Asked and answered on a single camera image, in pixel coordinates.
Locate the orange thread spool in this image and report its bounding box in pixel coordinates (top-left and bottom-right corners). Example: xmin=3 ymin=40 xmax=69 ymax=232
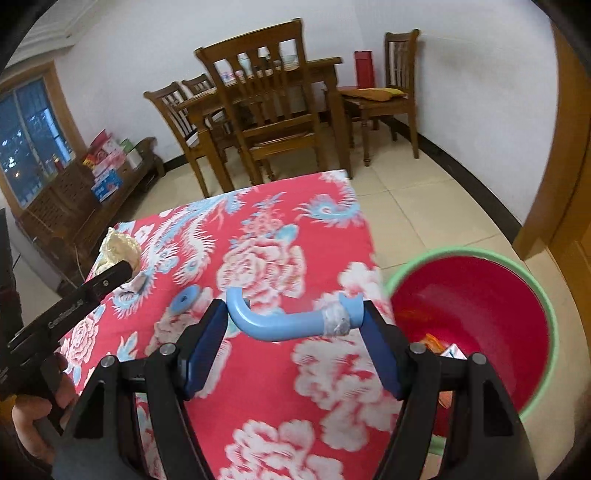
xmin=421 ymin=333 xmax=450 ymax=355

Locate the blue curved plastic pipe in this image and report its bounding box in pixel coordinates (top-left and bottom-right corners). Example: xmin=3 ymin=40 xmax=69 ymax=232
xmin=226 ymin=287 xmax=363 ymax=342

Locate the white green carton box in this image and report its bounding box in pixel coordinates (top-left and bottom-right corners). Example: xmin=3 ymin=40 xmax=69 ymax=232
xmin=441 ymin=343 xmax=467 ymax=360

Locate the cream paper wad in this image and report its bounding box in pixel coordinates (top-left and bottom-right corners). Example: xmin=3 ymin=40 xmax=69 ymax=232
xmin=93 ymin=227 xmax=142 ymax=276

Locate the blue plastic disc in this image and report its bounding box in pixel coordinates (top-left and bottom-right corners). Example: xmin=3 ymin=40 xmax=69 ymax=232
xmin=167 ymin=285 xmax=200 ymax=316

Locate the person's left hand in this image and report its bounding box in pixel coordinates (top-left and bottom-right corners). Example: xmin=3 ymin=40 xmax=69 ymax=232
xmin=12 ymin=353 xmax=78 ymax=466

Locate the red bucket green rim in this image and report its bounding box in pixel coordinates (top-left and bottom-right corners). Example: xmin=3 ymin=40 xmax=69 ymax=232
xmin=383 ymin=246 xmax=561 ymax=455

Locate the red floral tablecloth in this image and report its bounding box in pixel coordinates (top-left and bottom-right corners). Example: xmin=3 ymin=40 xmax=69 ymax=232
xmin=61 ymin=170 xmax=400 ymax=479

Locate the wooden bench sofa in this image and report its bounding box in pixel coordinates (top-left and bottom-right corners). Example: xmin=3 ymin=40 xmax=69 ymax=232
xmin=16 ymin=137 xmax=164 ymax=286

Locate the blue white box on bench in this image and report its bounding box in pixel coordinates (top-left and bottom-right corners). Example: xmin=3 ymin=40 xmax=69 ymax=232
xmin=91 ymin=168 xmax=123 ymax=202

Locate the wooden door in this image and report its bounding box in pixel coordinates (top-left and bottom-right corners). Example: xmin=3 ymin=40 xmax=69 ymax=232
xmin=550 ymin=153 xmax=591 ymax=341

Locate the pile of gift boxes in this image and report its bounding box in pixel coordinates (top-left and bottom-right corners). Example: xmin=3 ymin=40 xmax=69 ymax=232
xmin=83 ymin=130 xmax=142 ymax=178

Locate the left wooden dining chair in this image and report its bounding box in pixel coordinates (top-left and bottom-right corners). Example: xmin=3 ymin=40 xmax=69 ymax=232
xmin=143 ymin=81 xmax=238 ymax=198

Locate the wooden dining chair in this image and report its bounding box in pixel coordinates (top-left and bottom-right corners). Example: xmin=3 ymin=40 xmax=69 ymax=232
xmin=181 ymin=74 xmax=231 ymax=135
xmin=194 ymin=18 xmax=328 ymax=185
xmin=143 ymin=81 xmax=238 ymax=198

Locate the far wooden dining chair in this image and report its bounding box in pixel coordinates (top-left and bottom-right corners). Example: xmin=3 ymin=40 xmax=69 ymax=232
xmin=181 ymin=74 xmax=231 ymax=135

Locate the wooden dining table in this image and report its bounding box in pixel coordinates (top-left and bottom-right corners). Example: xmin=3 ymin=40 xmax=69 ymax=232
xmin=176 ymin=57 xmax=352 ymax=192

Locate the yellow seat cushion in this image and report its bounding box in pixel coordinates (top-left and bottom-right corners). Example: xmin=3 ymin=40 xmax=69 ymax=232
xmin=341 ymin=88 xmax=407 ymax=102

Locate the near wooden dining chair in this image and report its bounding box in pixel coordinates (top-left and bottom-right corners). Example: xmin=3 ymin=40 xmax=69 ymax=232
xmin=194 ymin=18 xmax=328 ymax=185

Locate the red gift box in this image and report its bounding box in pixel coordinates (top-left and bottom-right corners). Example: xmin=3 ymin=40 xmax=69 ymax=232
xmin=353 ymin=50 xmax=376 ymax=89

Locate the wooden door frame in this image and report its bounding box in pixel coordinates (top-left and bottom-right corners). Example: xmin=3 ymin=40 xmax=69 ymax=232
xmin=513 ymin=25 xmax=590 ymax=260

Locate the window with wooden frame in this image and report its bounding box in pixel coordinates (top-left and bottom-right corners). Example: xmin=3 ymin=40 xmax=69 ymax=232
xmin=1 ymin=61 xmax=87 ymax=216

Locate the right wooden chair by wall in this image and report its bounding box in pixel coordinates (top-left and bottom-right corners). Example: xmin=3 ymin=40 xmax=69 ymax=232
xmin=341 ymin=29 xmax=421 ymax=166

